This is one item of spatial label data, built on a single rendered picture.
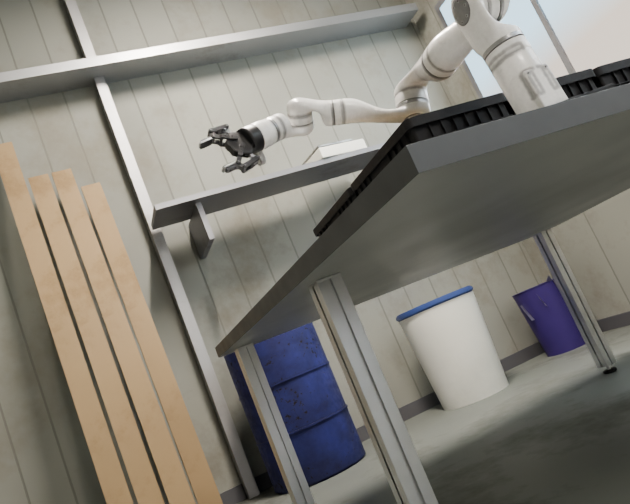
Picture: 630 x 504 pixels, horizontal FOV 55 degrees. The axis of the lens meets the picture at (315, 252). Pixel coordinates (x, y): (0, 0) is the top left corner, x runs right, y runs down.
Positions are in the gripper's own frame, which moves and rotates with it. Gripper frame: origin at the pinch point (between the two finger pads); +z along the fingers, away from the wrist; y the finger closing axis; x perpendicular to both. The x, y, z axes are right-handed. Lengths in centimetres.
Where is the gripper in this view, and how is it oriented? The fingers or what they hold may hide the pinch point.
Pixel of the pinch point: (212, 157)
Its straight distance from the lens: 155.8
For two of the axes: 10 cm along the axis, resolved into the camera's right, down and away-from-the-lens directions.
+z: -6.9, 4.5, -5.7
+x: -2.8, 5.6, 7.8
